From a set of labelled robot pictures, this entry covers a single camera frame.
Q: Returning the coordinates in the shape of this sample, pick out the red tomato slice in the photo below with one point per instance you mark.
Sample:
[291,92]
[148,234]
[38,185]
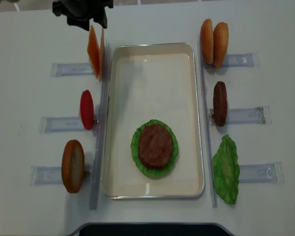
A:
[87,110]

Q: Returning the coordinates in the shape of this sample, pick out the clear holder for lettuce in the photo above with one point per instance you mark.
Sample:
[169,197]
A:
[270,172]

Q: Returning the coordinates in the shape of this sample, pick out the brown meat patty standing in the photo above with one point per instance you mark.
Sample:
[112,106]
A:
[220,106]

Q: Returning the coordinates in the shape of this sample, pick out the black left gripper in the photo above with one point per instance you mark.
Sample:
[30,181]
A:
[80,12]

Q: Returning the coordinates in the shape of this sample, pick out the clear acrylic rail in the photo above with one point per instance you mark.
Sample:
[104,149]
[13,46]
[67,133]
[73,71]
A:
[101,131]
[207,126]

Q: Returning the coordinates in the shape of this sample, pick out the green lettuce leaf on burger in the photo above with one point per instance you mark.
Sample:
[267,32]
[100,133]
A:
[153,173]

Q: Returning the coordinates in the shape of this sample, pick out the sesame bun half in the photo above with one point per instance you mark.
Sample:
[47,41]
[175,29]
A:
[220,43]
[206,41]

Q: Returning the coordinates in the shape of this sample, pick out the bun slice standing left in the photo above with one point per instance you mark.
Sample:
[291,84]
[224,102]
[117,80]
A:
[73,166]

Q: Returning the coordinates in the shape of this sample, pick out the clear holder for patty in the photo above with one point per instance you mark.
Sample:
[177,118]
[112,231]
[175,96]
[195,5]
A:
[257,115]

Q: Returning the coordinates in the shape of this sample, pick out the brown meat patty on burger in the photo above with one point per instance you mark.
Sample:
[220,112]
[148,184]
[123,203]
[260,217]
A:
[155,146]

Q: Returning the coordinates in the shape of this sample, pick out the green lettuce leaf standing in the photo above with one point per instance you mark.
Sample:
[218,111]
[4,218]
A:
[226,171]

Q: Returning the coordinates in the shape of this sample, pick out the sesame bun half inner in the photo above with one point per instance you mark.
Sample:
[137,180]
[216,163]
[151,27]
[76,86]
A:
[220,43]

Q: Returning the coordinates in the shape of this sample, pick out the clear holder for cheese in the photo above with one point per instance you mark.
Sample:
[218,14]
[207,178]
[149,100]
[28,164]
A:
[71,69]

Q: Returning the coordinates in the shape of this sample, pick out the orange cheese slice rear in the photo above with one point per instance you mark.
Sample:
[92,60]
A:
[102,55]

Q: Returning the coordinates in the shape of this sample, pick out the sesame bun half outer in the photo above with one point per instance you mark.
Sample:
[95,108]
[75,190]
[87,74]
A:
[206,41]

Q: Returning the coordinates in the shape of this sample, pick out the left clear acrylic rail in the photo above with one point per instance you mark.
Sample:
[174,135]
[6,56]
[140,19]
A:
[101,131]

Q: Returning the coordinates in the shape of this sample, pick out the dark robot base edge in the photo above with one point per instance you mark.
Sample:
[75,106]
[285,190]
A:
[152,229]

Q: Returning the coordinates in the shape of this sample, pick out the clear holder for buns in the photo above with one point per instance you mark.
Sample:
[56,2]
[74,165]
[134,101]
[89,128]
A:
[241,60]

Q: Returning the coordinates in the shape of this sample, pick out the orange cheese slice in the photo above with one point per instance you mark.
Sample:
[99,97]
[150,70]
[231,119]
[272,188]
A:
[93,51]
[102,55]

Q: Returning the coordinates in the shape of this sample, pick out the orange cheese slice front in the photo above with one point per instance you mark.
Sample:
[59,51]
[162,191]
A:
[93,51]

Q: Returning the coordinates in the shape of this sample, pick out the white rectangular tray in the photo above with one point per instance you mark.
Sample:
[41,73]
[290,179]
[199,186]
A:
[152,83]

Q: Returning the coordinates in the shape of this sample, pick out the clear holder for tomato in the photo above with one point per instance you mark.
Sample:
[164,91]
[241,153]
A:
[63,124]

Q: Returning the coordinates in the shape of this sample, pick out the right clear acrylic rail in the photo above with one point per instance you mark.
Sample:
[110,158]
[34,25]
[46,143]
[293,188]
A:
[207,126]

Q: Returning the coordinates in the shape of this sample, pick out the clear holder for left bun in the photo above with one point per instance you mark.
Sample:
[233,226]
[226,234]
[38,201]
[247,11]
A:
[40,175]

